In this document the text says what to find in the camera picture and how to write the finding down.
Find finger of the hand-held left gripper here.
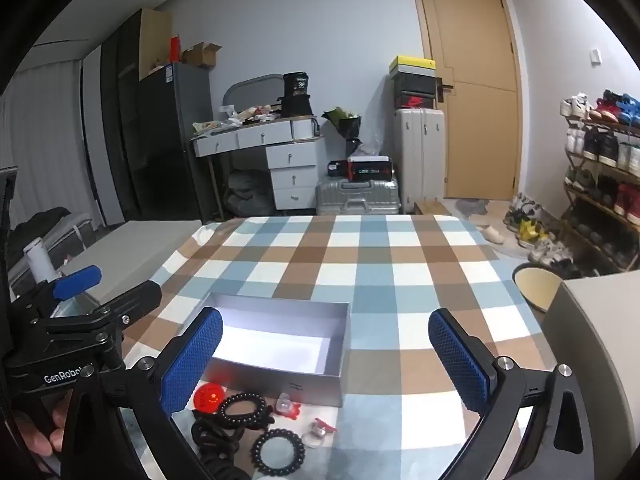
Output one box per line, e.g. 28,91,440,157
47,280,163,341
30,265,103,311

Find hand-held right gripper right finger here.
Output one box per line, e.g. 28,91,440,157
427,307,608,480

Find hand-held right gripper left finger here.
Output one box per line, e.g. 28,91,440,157
60,306,236,480

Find black beaded bracelet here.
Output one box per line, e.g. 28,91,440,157
217,392,275,431
251,427,306,477

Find black hair tie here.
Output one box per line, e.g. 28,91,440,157
191,417,241,480

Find silver cardboard box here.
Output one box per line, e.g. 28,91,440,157
200,291,351,408

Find clear hair clip red bow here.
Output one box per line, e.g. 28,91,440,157
274,392,303,418

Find clear ring red trim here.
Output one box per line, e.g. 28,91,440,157
302,417,337,448

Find person's left hand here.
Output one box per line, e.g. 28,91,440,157
20,394,75,475

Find white bottle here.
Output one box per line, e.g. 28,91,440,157
25,240,58,286

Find light grey box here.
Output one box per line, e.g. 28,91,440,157
62,220,203,311

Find cream round basin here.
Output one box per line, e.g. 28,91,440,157
511,262,563,313

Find checked tablecloth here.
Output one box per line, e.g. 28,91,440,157
117,215,551,480

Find beige slipper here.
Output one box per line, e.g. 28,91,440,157
472,222,508,244

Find white curtain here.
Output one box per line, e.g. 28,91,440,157
0,60,101,231

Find dark wardrobe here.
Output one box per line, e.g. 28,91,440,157
100,10,143,221

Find black refrigerator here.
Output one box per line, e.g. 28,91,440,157
117,62,216,221

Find pile of mixed sneakers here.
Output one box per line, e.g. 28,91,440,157
502,192,576,273

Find grey bag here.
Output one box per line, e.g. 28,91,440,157
222,169,276,216

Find grey door mat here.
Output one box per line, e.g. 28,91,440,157
452,197,496,216

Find silver suitcase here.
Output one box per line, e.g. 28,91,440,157
316,178,401,216

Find white desk with drawers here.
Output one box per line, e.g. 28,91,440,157
192,117,321,221

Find white suitcase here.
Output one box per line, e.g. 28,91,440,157
393,107,446,213

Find wooden shoe rack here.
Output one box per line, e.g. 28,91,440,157
562,110,640,273

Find pile of paper clutter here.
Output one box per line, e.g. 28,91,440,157
192,102,286,133

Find black box with red edges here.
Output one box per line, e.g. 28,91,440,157
346,155,393,183

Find wooden door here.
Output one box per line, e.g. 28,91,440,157
409,0,525,201

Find grey oval mirror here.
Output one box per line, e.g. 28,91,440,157
222,74,286,116

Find clear plastic bag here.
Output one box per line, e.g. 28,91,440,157
357,135,386,158

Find white round basket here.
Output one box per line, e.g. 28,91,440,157
291,117,320,140

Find tall cardboard sheet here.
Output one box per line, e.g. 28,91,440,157
139,7,173,82

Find black flared box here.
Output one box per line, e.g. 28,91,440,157
276,95,315,117

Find open cardboard box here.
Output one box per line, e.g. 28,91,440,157
181,42,222,68

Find rows of racked shoes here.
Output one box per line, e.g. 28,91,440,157
559,89,640,271

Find black and red shoe box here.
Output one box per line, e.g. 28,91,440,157
395,92,436,110

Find black wrapped bouquet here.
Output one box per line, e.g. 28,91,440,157
321,106,362,141

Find black labelled tub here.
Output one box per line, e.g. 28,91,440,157
283,72,311,98

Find yellow shoe box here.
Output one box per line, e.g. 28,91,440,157
389,55,436,77

